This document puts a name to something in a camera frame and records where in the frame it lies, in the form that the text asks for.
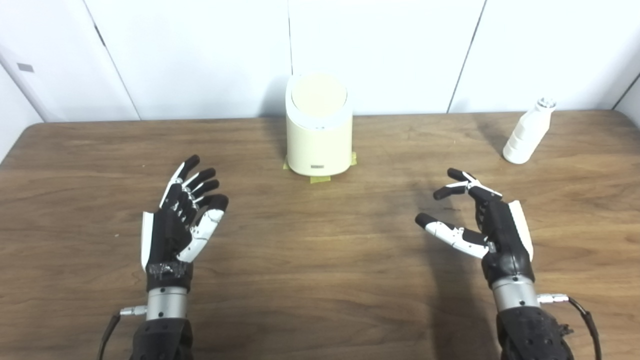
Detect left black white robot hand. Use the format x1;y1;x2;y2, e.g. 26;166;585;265
141;155;230;293

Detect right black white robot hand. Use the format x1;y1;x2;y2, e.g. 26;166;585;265
415;168;535;289

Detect small white plastic bottle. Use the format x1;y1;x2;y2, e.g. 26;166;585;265
502;98;557;165

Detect cream-colored lidded bin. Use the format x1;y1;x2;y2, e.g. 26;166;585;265
285;73;354;177

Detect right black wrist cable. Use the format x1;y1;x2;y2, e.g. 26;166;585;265
537;293;603;360

